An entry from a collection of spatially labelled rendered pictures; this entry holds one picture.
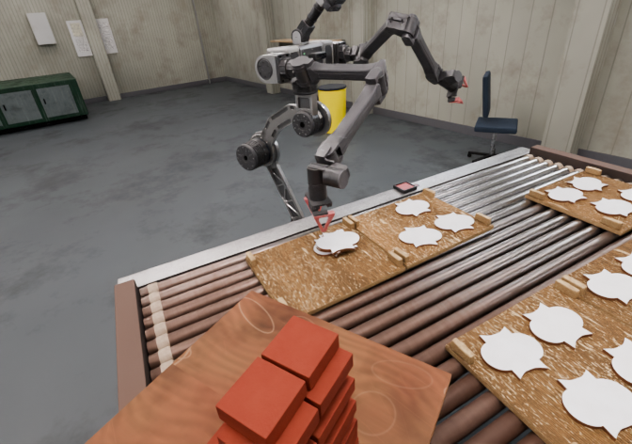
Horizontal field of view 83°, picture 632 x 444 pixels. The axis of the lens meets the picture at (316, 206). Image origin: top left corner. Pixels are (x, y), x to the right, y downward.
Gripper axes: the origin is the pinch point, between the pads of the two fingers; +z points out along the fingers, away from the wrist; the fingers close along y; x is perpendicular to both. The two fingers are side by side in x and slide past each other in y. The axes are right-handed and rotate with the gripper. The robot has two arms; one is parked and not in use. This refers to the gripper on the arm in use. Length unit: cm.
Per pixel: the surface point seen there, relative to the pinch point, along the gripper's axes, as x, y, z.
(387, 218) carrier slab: -29.7, 12.3, 11.4
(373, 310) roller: -7.0, -29.1, 14.0
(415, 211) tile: -41.6, 12.3, 10.4
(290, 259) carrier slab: 11.1, -0.3, 12.0
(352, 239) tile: -10.7, -1.2, 8.3
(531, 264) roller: -61, -27, 13
